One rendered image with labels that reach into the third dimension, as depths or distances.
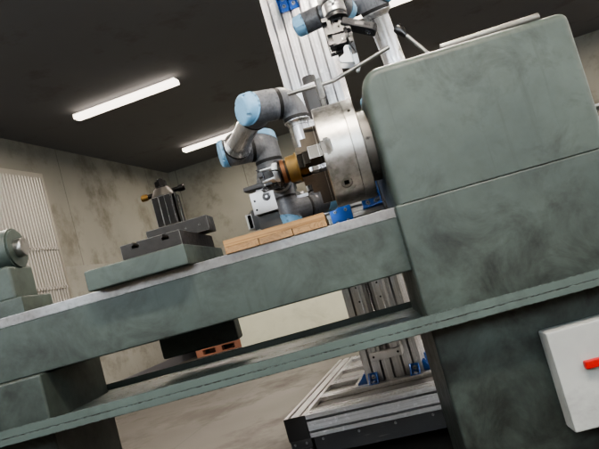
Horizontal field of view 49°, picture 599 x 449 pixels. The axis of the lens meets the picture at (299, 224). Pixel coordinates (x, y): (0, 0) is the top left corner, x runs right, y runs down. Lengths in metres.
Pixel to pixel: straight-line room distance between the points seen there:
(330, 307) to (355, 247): 6.07
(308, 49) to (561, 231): 1.53
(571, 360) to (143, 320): 1.17
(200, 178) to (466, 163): 9.70
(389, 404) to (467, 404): 0.74
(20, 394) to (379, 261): 1.09
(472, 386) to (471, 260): 0.34
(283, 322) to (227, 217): 3.54
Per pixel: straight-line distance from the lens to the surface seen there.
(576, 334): 1.83
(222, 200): 11.21
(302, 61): 2.98
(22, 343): 2.11
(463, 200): 1.84
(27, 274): 2.31
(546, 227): 1.88
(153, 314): 1.96
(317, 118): 1.96
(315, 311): 7.95
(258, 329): 8.16
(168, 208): 2.16
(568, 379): 1.84
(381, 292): 2.76
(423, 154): 1.84
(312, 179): 2.05
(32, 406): 2.09
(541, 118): 1.92
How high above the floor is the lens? 0.75
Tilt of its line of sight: 4 degrees up
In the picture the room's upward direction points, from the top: 16 degrees counter-clockwise
